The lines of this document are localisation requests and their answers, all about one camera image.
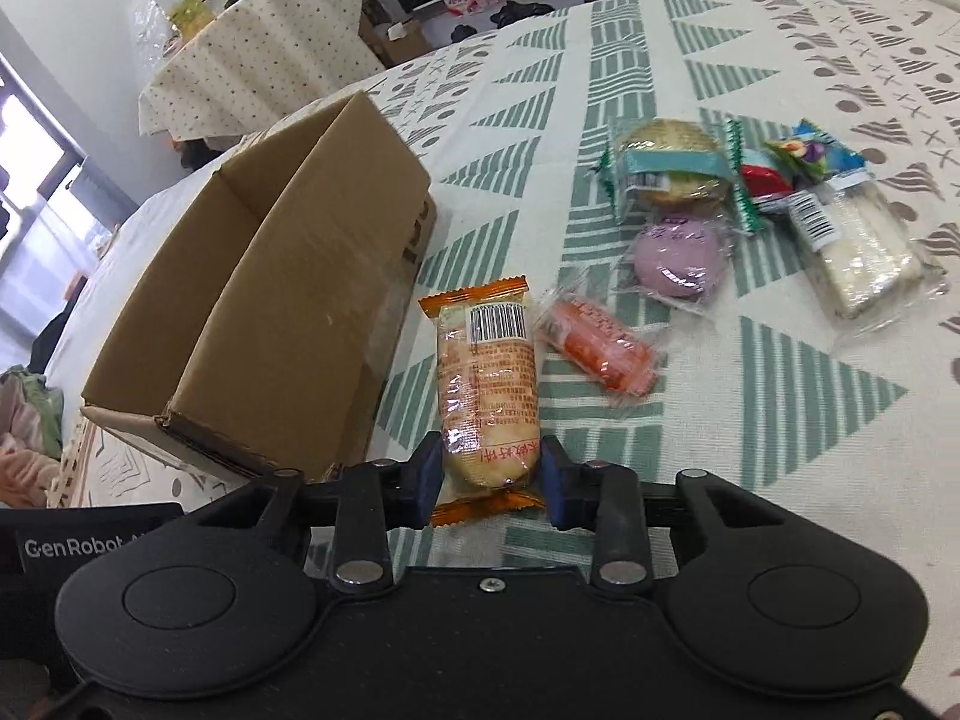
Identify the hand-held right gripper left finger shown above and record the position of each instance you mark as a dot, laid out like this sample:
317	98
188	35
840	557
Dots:
429	480

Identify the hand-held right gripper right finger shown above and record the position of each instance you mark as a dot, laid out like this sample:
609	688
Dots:
553	480

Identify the orange rice cracker packet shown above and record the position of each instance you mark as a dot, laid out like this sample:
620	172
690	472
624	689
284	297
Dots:
487	382

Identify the orange-red snack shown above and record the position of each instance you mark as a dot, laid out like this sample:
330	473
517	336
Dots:
600	341

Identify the brown cardboard box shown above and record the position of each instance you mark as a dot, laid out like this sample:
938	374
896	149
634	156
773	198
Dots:
300	277

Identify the purple round cake packet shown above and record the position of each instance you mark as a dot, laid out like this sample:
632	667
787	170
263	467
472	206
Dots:
675	255

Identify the pile of snack packets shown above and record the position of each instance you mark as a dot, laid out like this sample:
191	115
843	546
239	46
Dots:
667	142

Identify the white cake packet blue top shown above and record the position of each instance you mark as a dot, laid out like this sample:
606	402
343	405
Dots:
862	255

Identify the pile of clothes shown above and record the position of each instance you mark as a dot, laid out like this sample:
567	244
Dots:
22	427

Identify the patterned blanket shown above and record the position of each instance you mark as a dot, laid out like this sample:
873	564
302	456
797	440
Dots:
525	127

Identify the red foil candy packet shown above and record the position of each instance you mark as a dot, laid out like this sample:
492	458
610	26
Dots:
765	180

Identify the dark cloth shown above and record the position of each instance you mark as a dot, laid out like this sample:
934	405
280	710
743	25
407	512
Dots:
196	154

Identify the dotted tablecloth table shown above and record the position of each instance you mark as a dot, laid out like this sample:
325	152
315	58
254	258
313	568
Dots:
262	67

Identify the small cardboard box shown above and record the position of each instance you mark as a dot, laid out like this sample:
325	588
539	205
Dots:
401	34

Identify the black shoe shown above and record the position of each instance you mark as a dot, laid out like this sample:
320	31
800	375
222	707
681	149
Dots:
504	13
536	9
461	34

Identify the clear plastic bag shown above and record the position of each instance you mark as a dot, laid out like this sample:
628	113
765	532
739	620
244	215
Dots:
146	37

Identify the jar with yellow contents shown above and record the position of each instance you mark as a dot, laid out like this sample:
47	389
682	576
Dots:
195	15

